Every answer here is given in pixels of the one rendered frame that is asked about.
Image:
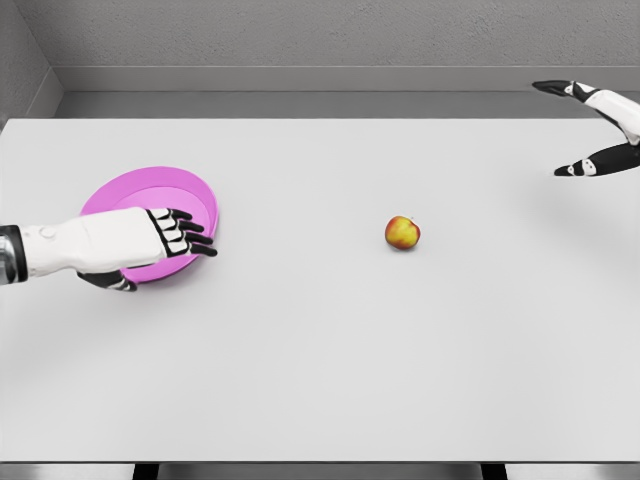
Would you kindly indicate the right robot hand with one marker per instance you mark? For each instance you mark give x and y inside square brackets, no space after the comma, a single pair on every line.
[612,107]

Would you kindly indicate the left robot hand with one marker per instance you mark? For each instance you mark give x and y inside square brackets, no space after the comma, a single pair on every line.
[120,237]

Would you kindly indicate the pink plate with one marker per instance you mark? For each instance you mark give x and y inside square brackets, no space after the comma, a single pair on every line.
[197,200]

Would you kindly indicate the red yellow apple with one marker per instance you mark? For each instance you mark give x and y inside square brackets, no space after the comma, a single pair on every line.
[402,232]

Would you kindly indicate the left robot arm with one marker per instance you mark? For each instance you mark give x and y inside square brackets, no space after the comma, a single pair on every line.
[32,250]

